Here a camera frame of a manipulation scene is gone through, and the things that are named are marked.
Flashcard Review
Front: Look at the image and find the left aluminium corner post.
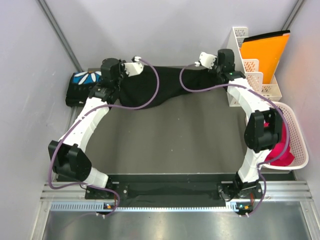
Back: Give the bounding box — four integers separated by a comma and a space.
36, 0, 83, 71

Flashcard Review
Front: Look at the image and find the folded black daisy t-shirt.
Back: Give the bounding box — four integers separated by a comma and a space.
65, 71, 102, 107

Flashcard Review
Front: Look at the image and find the white perforated file organizer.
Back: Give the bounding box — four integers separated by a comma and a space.
226, 27, 282, 102

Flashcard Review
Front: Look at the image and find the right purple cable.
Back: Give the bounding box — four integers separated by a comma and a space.
179, 63, 291, 218

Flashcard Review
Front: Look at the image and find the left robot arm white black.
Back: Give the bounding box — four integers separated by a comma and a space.
48, 58, 126, 199

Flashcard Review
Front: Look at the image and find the orange folder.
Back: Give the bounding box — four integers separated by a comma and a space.
240, 30, 291, 84

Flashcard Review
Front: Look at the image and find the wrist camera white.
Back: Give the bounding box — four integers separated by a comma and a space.
123, 56, 144, 77
194, 51, 217, 70

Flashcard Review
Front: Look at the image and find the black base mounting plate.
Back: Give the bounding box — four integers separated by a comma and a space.
84, 181, 265, 207

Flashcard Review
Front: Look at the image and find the black graphic t-shirt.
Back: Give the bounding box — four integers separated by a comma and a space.
119, 66, 228, 109

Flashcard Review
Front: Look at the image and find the purple cable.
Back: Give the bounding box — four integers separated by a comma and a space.
179, 63, 291, 218
47, 57, 160, 219

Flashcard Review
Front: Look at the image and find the right aluminium corner post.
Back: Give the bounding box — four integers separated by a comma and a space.
281, 0, 307, 31

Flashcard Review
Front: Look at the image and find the aluminium frame rail front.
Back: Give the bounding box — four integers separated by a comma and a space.
40, 181, 313, 202

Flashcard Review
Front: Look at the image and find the pink red t-shirt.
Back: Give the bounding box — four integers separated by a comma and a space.
265, 123, 295, 167

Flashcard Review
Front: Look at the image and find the white plastic laundry basket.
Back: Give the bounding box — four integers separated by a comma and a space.
245, 101, 310, 171

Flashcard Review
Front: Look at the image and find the white slotted cable duct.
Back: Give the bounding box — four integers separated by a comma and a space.
50, 201, 253, 213

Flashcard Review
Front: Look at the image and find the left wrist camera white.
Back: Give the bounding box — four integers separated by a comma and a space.
123, 56, 144, 77

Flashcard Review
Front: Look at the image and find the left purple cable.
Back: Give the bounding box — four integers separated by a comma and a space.
47, 57, 160, 219

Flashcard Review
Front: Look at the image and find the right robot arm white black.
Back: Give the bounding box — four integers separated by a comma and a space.
213, 48, 283, 201

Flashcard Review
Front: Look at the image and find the aluminium corner post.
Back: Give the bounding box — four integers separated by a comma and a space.
281, 0, 307, 31
36, 0, 83, 71

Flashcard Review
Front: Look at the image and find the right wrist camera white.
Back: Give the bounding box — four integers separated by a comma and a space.
194, 51, 217, 70

